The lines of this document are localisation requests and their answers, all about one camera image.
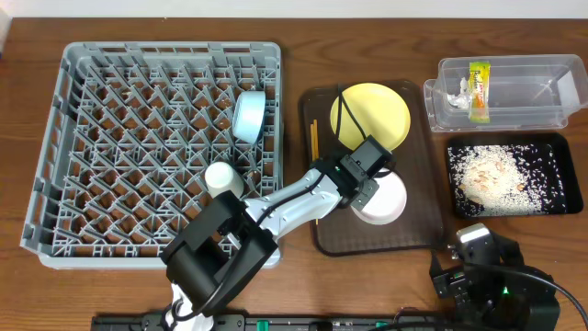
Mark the black rectangular tray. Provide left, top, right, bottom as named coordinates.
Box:
left=446, top=132, right=583, bottom=219

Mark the white cup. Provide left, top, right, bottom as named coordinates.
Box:
left=204, top=162, right=244, bottom=199

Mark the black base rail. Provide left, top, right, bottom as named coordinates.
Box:
left=90, top=313, right=439, bottom=331

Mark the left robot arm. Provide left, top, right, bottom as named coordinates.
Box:
left=161, top=136, right=393, bottom=330

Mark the white tissue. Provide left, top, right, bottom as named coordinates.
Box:
left=447, top=77, right=471, bottom=109

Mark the yellow round plate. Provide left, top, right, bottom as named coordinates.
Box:
left=330, top=83, right=411, bottom=151

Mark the dark brown serving tray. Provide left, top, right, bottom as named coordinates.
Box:
left=310, top=80, right=450, bottom=257

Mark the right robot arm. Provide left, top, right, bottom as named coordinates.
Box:
left=429, top=234, right=560, bottom=330

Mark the green yellow snack wrapper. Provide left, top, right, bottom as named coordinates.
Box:
left=469, top=62, right=491, bottom=123

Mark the wooden chopstick left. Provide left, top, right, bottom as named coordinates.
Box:
left=310, top=122, right=320, bottom=225

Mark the clear plastic bin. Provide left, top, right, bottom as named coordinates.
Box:
left=424, top=54, right=587, bottom=132

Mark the spilled rice food waste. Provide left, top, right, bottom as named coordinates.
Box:
left=447, top=143, right=567, bottom=218

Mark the light blue bowl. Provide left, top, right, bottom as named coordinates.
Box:
left=232, top=91, right=266, bottom=144

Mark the pink white bowl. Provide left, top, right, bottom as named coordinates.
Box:
left=351, top=169, right=408, bottom=225

